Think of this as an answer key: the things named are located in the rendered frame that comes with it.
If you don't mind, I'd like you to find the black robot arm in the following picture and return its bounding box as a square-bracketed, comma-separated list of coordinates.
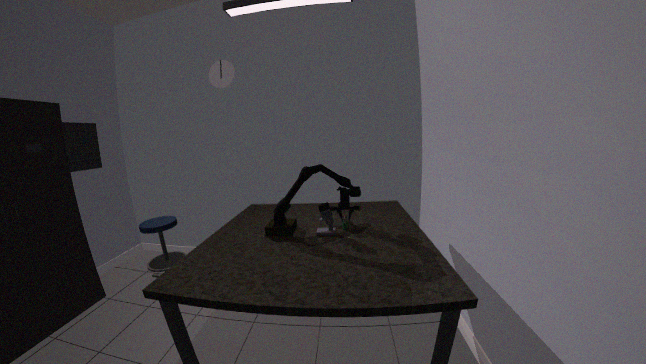
[274, 164, 361, 227]

